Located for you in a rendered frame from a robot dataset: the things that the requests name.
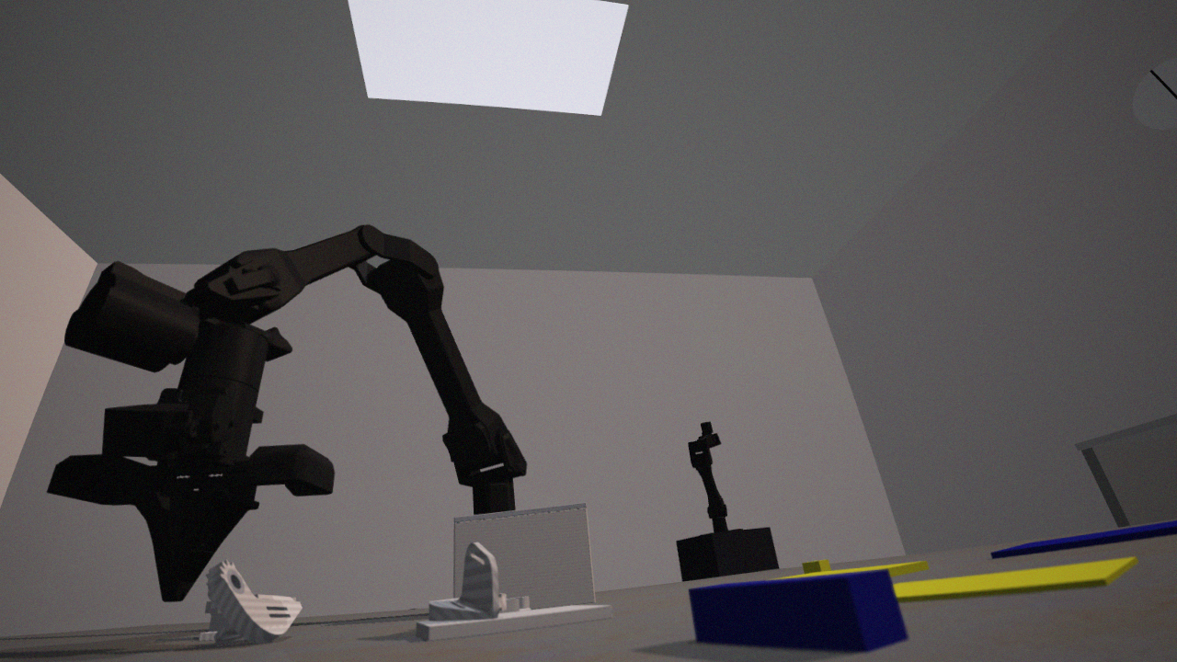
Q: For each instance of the blue rectangular plate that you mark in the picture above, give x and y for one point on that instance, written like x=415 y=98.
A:
x=1127 y=534

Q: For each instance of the small olive-yellow block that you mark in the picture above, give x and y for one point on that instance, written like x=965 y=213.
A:
x=817 y=566

